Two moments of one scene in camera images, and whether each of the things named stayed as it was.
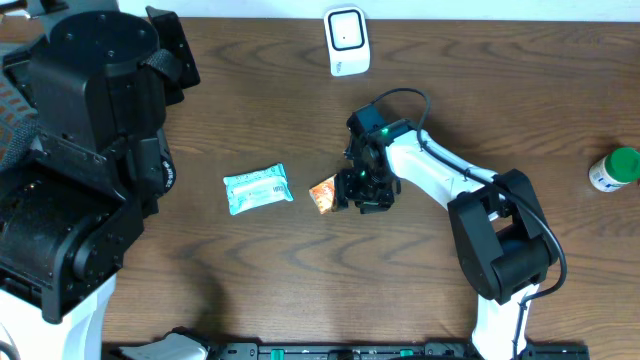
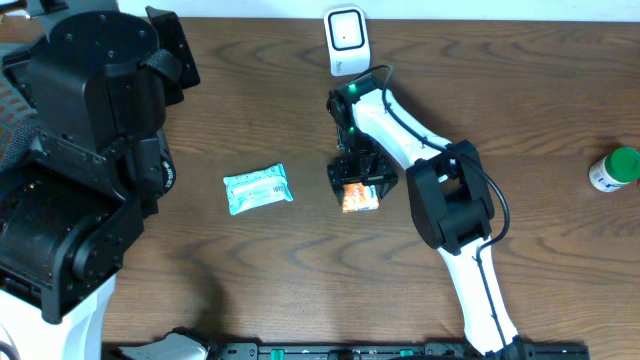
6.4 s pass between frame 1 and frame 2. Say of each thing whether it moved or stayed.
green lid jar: stayed
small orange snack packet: moved
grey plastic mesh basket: stayed
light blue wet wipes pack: stayed
